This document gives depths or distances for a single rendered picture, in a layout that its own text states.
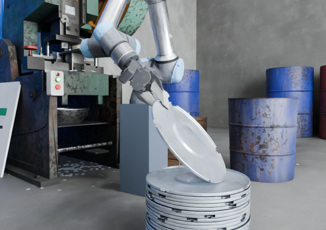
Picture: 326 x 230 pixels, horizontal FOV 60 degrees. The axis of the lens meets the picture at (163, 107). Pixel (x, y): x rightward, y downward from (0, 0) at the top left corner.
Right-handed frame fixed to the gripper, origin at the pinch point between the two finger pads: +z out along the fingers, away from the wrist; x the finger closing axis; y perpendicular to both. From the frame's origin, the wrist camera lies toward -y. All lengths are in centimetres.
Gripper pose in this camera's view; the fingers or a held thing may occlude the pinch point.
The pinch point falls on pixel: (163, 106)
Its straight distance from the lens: 83.9
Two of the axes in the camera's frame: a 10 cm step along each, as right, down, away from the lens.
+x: -6.8, 6.7, 3.1
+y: 4.0, -0.3, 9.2
